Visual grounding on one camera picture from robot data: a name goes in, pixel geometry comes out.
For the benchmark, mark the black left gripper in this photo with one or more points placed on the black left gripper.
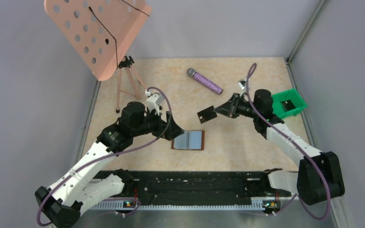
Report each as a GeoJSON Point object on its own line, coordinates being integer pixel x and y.
{"type": "Point", "coordinates": [168, 130]}

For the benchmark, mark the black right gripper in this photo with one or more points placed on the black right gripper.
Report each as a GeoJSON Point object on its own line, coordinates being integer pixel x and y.
{"type": "Point", "coordinates": [230, 108]}

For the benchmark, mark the brown leather card holder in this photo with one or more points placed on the brown leather card holder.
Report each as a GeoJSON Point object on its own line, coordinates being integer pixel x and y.
{"type": "Point", "coordinates": [190, 141]}

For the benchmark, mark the grey black credit card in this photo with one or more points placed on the grey black credit card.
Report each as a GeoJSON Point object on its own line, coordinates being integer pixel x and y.
{"type": "Point", "coordinates": [207, 114]}

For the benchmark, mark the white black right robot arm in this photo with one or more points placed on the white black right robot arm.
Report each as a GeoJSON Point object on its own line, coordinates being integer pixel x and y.
{"type": "Point", "coordinates": [319, 175]}

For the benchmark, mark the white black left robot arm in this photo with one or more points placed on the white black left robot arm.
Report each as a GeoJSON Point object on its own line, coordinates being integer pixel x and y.
{"type": "Point", "coordinates": [65, 201]}

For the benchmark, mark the black card in bin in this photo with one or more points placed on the black card in bin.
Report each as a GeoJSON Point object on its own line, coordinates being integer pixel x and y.
{"type": "Point", "coordinates": [288, 105]}

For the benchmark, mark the purple glitter microphone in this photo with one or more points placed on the purple glitter microphone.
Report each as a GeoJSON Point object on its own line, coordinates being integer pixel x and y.
{"type": "Point", "coordinates": [192, 73]}

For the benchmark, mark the green plastic bin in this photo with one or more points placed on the green plastic bin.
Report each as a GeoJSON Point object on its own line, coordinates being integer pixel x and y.
{"type": "Point", "coordinates": [292, 95]}

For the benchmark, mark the pink music stand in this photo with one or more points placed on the pink music stand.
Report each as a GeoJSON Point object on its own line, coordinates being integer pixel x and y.
{"type": "Point", "coordinates": [100, 31]}

